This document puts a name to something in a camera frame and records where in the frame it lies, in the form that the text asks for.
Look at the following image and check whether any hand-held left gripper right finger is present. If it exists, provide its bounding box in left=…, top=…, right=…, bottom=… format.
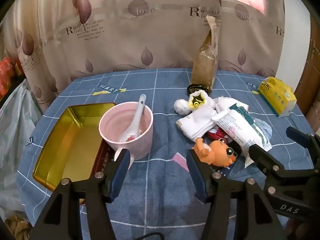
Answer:
left=186, top=149, right=288, bottom=240

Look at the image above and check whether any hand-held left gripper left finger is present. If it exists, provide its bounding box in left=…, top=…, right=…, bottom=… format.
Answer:
left=29, top=149, right=132, bottom=240

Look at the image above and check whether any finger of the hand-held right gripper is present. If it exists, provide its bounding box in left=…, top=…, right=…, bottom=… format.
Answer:
left=286, top=126, right=320, bottom=168
left=247, top=144, right=320, bottom=181

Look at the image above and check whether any orange toy bear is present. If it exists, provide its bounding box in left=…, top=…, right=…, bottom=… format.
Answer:
left=192, top=137, right=242, bottom=168

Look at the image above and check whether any white wet wipes pack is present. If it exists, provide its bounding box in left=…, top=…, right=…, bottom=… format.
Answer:
left=212, top=109, right=272, bottom=169

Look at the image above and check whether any red and white plastic bag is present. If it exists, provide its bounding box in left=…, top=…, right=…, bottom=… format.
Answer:
left=206, top=127, right=230, bottom=140

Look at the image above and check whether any white towel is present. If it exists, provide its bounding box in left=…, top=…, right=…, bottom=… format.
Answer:
left=176, top=106, right=218, bottom=142

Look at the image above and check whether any gold and red tin box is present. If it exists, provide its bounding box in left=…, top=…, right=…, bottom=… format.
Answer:
left=32, top=102, right=118, bottom=205

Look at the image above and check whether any white fluffy pouch yellow lining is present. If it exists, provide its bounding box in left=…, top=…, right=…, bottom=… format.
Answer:
left=174, top=91, right=218, bottom=115

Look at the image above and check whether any light blue plastic wrapper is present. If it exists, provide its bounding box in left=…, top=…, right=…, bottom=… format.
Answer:
left=255, top=119, right=273, bottom=140

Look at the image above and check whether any pink ceramic mug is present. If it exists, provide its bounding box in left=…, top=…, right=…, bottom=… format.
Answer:
left=99, top=102, right=154, bottom=169

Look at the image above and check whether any yellow tissue pack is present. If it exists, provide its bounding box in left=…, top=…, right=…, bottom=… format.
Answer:
left=257, top=76, right=297, bottom=118

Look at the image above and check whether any brown wooden door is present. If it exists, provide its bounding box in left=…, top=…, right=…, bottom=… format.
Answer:
left=294, top=40, right=320, bottom=135

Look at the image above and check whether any white ceramic spoon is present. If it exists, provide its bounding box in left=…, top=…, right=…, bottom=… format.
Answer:
left=119, top=94, right=147, bottom=142

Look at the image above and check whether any blue checked tablecloth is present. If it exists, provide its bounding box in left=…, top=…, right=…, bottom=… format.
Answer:
left=16, top=67, right=313, bottom=240

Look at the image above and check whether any brown kraft paper bag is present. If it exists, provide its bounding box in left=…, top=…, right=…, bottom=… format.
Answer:
left=190, top=15, right=222, bottom=90

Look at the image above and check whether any tan cloth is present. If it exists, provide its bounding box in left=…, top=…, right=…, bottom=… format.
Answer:
left=5, top=214, right=33, bottom=240

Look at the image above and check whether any translucent plastic bag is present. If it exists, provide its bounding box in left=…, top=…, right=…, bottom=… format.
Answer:
left=0, top=80, right=43, bottom=218

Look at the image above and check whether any beige leaf print curtain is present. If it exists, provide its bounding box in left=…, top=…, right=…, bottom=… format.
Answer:
left=0, top=0, right=285, bottom=105

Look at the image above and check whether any red orange package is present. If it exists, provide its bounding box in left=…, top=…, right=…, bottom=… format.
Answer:
left=0, top=56, right=25, bottom=98

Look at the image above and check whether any black cable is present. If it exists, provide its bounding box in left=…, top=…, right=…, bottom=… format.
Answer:
left=132, top=232, right=165, bottom=240

